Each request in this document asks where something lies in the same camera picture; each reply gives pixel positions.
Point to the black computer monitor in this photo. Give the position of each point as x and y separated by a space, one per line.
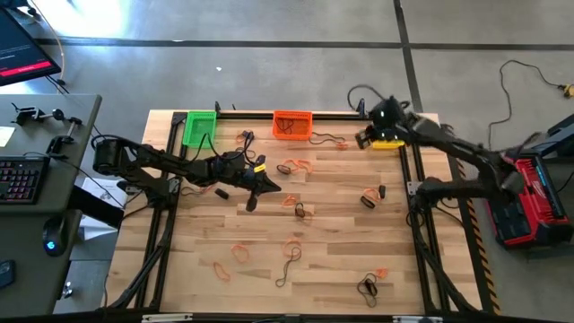
22 45

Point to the white sticky note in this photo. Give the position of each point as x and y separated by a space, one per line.
5 136

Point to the thin dark rubber band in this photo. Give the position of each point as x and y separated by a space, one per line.
252 154
365 294
334 137
284 127
287 269

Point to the silver aluminium post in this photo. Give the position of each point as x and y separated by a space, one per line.
167 318
417 319

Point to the black flat box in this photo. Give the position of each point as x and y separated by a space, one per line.
96 207

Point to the silver desk foot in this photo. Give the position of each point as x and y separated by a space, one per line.
67 289

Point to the orange plastic basket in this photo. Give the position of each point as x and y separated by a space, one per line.
300 128

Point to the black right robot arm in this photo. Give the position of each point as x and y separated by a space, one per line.
448 143

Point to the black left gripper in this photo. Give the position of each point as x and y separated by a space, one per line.
233 170

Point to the black wide rubber band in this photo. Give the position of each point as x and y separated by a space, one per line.
283 169
367 202
247 134
370 287
299 210
382 191
222 194

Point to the black blue equipment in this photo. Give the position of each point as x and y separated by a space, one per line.
560 134

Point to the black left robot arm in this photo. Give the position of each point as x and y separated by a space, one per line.
148 159

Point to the black backlit keyboard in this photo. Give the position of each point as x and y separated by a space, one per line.
22 179

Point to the black desk mount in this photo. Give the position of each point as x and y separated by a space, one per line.
58 144

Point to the green plastic basket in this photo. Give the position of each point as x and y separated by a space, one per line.
197 125

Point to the red black tool case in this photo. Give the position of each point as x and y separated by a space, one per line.
533 220

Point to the black silver desk clamp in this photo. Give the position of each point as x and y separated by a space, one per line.
29 113

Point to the black table clamp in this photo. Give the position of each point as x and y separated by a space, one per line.
218 108
361 107

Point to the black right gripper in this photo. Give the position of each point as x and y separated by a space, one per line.
388 121

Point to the white paper sheet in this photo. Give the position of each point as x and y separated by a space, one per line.
96 232
101 188

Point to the grey side desk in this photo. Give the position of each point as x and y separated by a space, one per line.
22 233

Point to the black computer mouse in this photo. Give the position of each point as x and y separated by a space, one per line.
54 233

